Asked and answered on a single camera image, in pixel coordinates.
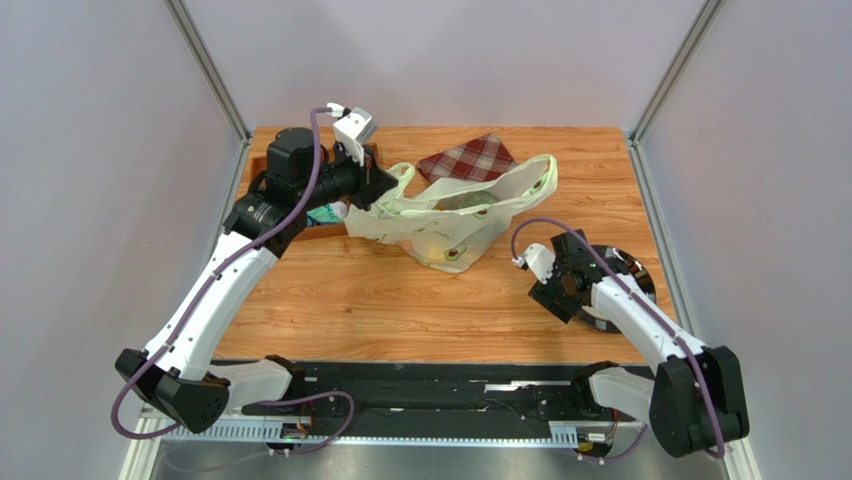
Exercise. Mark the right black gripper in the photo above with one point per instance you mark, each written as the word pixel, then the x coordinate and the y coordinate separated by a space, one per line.
pixel 555 296

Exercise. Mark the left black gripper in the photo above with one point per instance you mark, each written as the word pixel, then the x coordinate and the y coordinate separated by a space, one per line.
pixel 370 180

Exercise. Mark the translucent avocado print plastic bag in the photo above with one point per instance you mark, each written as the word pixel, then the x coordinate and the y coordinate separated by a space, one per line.
pixel 402 221

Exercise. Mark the small yellow fake fruit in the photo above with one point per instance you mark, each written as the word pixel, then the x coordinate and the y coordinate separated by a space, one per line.
pixel 431 252

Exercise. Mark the green netted fake melon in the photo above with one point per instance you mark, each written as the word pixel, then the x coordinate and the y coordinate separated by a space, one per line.
pixel 467 200

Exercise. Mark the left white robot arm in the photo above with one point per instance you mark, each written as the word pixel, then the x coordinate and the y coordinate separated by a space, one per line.
pixel 174 372

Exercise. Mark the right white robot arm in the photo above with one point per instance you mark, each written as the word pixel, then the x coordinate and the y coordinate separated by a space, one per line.
pixel 694 399

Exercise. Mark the teal white sock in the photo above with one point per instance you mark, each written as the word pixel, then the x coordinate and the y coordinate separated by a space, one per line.
pixel 330 214

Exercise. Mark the wooden compartment tray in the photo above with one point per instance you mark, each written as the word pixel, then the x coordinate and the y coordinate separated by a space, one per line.
pixel 281 177

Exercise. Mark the red plaid folded cloth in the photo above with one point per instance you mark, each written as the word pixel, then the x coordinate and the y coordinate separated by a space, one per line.
pixel 482 159

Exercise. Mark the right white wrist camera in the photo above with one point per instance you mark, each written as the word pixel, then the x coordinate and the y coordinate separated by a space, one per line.
pixel 538 260

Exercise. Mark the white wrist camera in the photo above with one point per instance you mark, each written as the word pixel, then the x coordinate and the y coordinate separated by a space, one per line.
pixel 538 260
pixel 353 128

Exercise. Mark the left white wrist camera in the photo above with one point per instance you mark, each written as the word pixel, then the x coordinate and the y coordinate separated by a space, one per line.
pixel 353 128

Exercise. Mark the left aluminium frame post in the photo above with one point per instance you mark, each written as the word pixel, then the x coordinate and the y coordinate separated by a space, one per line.
pixel 193 37

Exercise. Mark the aluminium frame post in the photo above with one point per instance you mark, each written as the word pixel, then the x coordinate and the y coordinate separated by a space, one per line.
pixel 691 42
pixel 193 37

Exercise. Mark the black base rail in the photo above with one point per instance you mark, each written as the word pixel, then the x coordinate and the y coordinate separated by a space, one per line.
pixel 444 401

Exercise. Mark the right aluminium frame post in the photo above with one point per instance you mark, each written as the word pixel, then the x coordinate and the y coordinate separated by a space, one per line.
pixel 691 42

